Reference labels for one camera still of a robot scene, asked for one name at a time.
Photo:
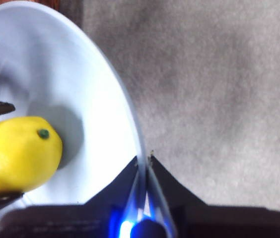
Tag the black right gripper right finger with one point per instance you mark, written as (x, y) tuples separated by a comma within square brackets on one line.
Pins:
[(204, 220)]

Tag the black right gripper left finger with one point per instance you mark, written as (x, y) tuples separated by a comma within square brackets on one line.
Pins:
[(80, 220)]

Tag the yellow lemon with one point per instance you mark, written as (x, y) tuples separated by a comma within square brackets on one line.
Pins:
[(18, 156)]

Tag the light blue round plate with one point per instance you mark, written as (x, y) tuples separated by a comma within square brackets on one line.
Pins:
[(68, 74)]

